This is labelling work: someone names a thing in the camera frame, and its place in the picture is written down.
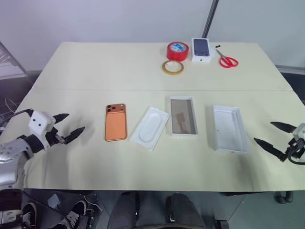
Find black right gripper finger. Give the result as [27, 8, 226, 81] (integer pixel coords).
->
[253, 137, 287, 163]
[270, 121, 296, 135]

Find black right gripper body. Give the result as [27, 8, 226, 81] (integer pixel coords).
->
[285, 138, 305, 160]

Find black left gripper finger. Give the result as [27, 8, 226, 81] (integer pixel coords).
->
[52, 113, 70, 124]
[64, 126, 86, 145]

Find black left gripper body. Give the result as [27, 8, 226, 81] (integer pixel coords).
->
[45, 127, 67, 147]

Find orange smartphone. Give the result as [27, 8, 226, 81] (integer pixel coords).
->
[104, 103, 128, 142]

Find white box lid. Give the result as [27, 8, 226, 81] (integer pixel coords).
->
[213, 104, 250, 154]

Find white moulded insert tray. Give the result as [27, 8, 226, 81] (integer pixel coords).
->
[130, 106, 170, 152]

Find white box with brown insert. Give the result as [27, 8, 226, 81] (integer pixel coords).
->
[165, 95, 199, 138]

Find closed box with dark phone print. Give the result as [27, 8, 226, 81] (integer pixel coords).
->
[191, 37, 214, 63]

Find black caster wheel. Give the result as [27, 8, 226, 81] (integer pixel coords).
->
[274, 190, 295, 204]

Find small grey block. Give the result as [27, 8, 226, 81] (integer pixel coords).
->
[47, 194, 61, 208]

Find metal rack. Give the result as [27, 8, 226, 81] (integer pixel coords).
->
[0, 40, 32, 80]

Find black sneaker with white laces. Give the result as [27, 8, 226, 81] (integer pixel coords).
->
[59, 199, 88, 229]
[20, 202, 38, 229]

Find yellow tape roll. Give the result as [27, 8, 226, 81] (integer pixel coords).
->
[161, 60, 184, 77]

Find red tape roll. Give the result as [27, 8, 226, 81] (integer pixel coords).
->
[166, 42, 190, 61]

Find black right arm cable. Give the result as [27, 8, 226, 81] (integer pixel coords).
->
[287, 150, 305, 166]

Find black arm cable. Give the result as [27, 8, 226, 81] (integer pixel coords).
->
[287, 150, 305, 166]
[0, 108, 34, 131]

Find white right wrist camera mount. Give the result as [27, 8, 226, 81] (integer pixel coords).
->
[292, 123, 305, 142]

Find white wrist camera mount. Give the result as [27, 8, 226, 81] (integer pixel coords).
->
[28, 111, 53, 150]
[292, 123, 305, 142]

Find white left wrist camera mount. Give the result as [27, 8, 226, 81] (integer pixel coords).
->
[28, 111, 53, 150]

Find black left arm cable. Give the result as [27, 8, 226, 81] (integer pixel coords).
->
[0, 108, 34, 131]

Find thin white wires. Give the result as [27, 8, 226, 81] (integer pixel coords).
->
[4, 96, 16, 114]

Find grey metal rail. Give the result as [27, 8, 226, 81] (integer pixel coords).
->
[276, 63, 305, 75]

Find red-handled scissors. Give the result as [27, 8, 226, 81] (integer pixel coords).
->
[215, 48, 239, 69]

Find metal frame pole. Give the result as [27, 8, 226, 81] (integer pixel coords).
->
[201, 0, 221, 40]

